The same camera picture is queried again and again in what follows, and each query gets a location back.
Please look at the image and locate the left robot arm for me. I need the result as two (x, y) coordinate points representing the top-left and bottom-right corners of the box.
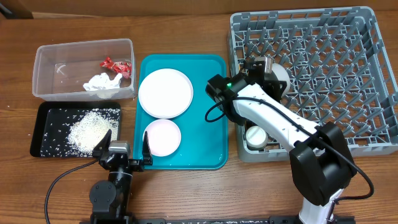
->
(89, 130), (153, 223)

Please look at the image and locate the pile of rice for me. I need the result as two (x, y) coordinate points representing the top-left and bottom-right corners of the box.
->
(40, 108), (121, 157)

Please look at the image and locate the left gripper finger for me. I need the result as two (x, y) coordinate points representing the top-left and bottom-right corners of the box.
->
(92, 129), (112, 157)
(142, 131), (153, 166)

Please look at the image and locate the teal serving tray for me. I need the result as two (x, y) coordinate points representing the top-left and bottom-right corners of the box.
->
(132, 54), (228, 170)

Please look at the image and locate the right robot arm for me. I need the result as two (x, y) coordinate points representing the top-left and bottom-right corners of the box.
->
(206, 58), (357, 223)

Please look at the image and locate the grey dishwasher rack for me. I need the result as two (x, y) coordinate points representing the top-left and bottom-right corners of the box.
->
(229, 6), (397, 157)

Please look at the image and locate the clear plastic bin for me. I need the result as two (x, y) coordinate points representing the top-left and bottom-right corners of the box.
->
(32, 39), (137, 101)

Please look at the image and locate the white tissue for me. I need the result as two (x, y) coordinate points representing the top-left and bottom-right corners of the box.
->
(83, 73), (123, 100)

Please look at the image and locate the red snack wrapper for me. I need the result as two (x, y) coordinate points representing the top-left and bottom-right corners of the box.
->
(100, 57), (132, 78)

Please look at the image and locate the grey bowl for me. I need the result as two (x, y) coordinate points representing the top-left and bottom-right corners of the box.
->
(272, 63), (291, 96)

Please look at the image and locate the small pink bowl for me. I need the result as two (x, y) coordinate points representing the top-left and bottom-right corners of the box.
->
(144, 119), (182, 157)

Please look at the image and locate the black tray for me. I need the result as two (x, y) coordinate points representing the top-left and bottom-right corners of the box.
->
(30, 101), (121, 157)

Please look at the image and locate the white cup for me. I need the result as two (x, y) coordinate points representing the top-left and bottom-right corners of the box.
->
(245, 126), (268, 151)

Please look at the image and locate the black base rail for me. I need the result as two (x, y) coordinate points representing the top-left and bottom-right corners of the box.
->
(80, 215), (355, 224)

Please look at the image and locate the large white plate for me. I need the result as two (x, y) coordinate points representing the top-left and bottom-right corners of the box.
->
(138, 68), (193, 119)

